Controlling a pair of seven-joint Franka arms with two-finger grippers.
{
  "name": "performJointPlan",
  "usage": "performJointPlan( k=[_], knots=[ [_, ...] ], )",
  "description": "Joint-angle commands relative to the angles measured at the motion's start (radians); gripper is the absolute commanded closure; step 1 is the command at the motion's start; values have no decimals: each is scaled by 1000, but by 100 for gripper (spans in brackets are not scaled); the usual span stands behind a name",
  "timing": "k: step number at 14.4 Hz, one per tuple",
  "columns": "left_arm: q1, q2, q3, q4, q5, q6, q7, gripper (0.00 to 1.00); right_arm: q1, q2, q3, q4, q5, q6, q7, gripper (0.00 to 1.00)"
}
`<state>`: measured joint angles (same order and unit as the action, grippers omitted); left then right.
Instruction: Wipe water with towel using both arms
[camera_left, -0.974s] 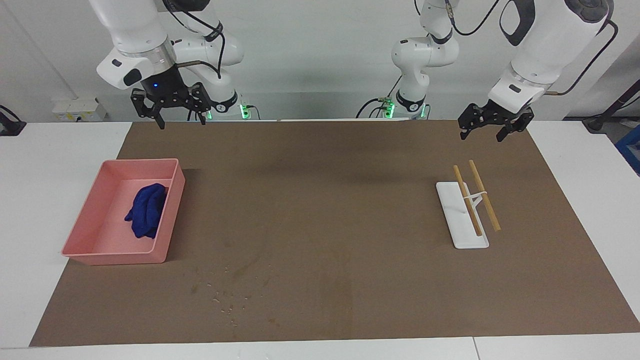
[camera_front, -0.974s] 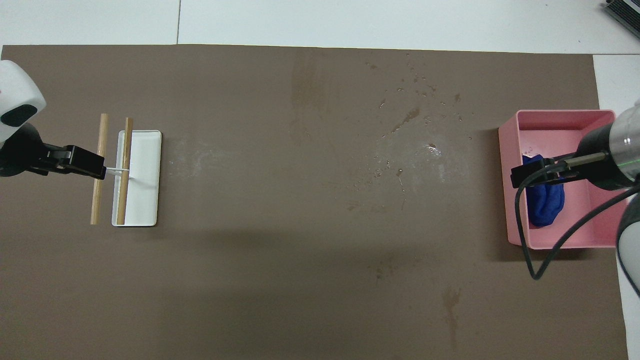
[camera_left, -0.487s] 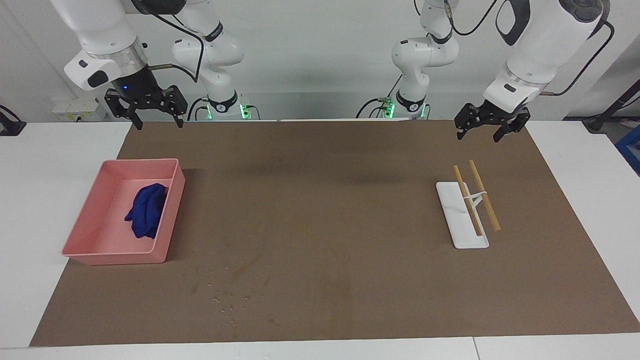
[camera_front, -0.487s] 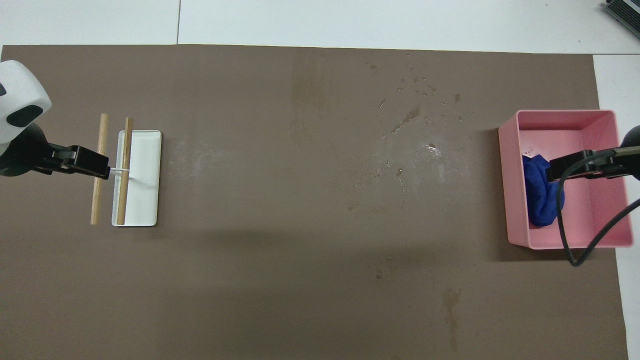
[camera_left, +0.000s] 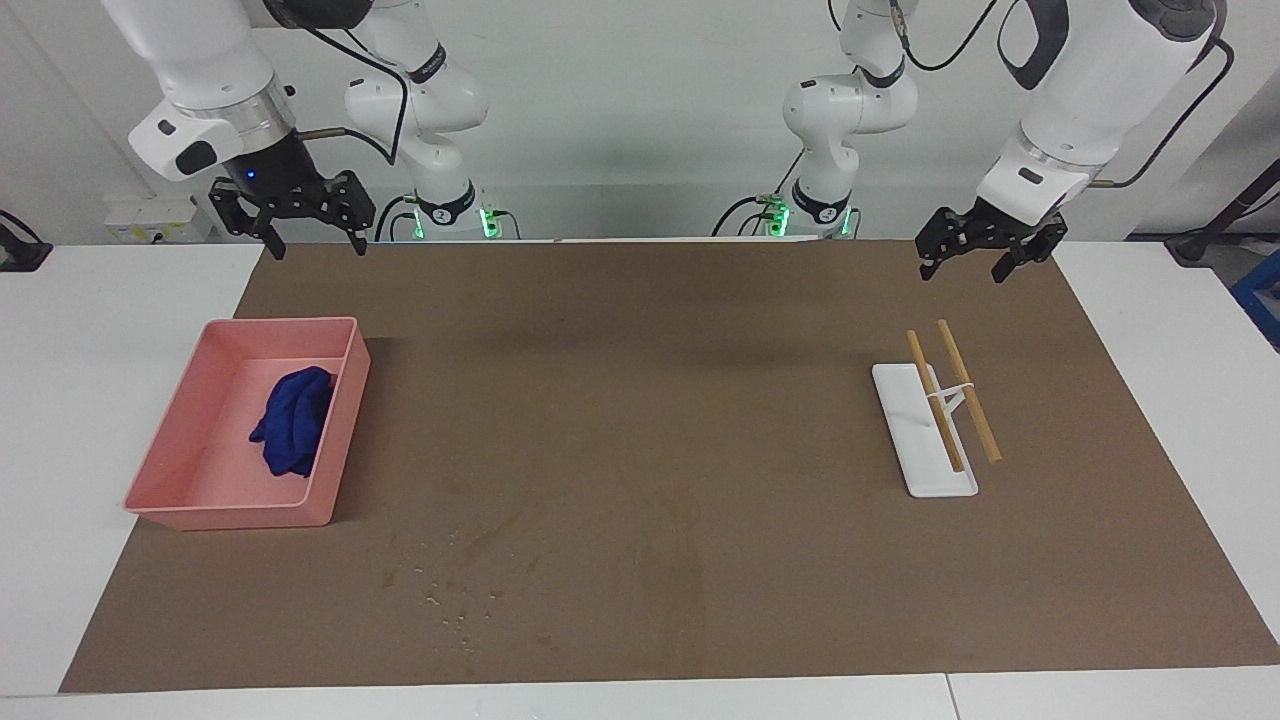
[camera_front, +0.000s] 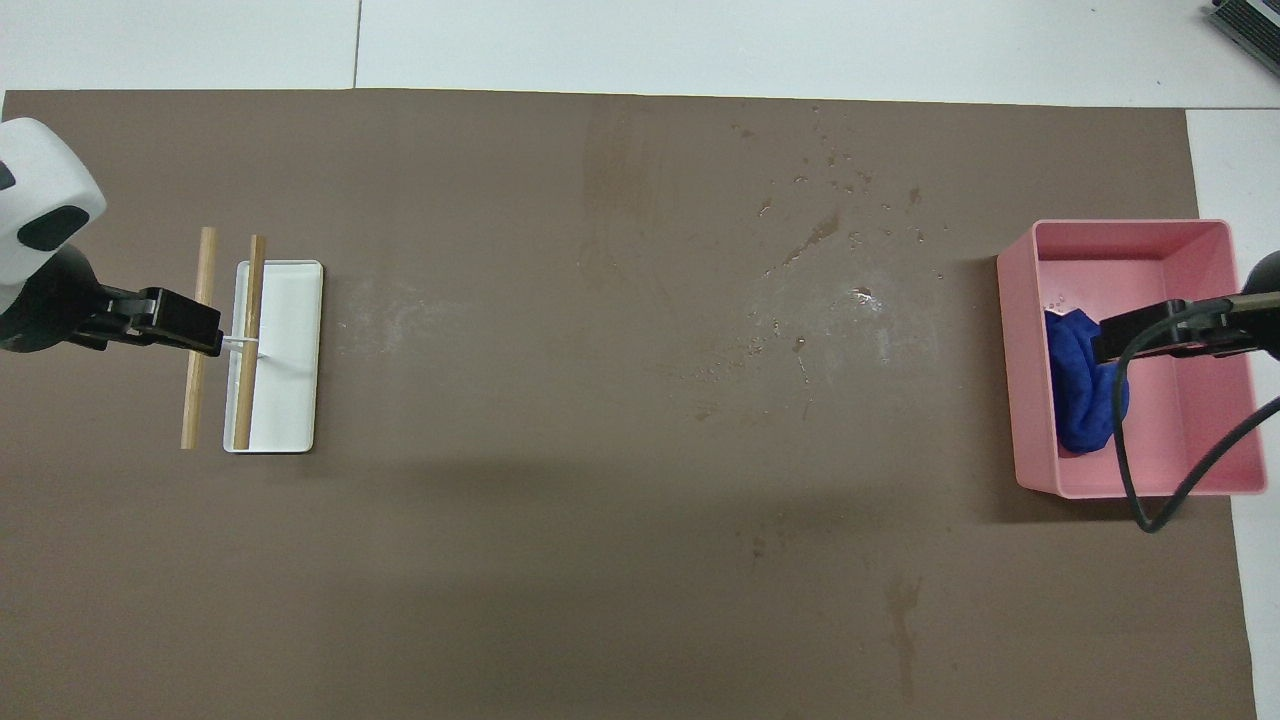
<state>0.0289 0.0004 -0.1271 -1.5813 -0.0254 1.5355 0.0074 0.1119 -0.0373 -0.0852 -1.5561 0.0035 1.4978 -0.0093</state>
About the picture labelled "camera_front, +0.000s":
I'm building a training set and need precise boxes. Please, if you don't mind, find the pink plastic bin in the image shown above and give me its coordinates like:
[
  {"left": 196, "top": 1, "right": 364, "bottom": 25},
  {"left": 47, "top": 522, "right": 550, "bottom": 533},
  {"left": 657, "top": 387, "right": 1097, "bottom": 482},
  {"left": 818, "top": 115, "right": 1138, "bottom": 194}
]
[{"left": 996, "top": 219, "right": 1268, "bottom": 499}]

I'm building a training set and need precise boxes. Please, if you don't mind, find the blue towel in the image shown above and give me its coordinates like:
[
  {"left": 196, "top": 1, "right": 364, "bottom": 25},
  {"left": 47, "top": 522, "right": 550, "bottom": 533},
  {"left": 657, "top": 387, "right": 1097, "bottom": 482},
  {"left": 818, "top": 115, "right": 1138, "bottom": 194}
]
[{"left": 1044, "top": 308, "right": 1132, "bottom": 457}]

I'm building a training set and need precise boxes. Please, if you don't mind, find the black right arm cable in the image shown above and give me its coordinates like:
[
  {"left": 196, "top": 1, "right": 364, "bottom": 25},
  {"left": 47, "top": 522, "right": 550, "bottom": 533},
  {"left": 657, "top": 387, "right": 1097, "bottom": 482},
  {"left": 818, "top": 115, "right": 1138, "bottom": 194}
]
[{"left": 1113, "top": 295, "right": 1280, "bottom": 534}]

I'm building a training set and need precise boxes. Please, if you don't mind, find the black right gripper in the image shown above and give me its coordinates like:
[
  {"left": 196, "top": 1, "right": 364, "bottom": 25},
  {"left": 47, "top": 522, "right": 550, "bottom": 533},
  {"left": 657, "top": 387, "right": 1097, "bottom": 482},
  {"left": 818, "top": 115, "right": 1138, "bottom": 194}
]
[{"left": 1092, "top": 250, "right": 1280, "bottom": 364}]

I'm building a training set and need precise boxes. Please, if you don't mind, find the wooden stick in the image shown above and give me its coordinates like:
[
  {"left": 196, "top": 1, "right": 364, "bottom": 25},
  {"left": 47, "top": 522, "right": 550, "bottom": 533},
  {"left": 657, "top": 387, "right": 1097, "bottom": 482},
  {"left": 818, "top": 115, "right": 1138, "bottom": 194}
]
[
  {"left": 232, "top": 235, "right": 268, "bottom": 451},
  {"left": 180, "top": 227, "right": 218, "bottom": 451}
]

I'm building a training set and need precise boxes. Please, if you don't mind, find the dark grey device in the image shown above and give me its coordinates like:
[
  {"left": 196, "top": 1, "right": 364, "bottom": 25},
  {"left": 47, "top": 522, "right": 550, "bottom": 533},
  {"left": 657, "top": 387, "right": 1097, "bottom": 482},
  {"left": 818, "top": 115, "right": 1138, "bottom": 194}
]
[{"left": 1205, "top": 0, "right": 1280, "bottom": 69}]

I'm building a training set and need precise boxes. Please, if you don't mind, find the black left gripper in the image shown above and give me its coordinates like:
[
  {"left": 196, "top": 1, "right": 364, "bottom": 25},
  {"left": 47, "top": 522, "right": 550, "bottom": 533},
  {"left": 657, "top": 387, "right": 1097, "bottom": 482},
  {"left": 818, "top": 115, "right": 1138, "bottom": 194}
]
[{"left": 0, "top": 245, "right": 224, "bottom": 359}]

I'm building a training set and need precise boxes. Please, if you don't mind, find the brown table mat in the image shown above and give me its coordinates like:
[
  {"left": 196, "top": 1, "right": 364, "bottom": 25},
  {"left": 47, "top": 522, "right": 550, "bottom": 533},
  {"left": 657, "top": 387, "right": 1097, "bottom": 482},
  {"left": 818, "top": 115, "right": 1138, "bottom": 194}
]
[{"left": 0, "top": 88, "right": 1259, "bottom": 720}]

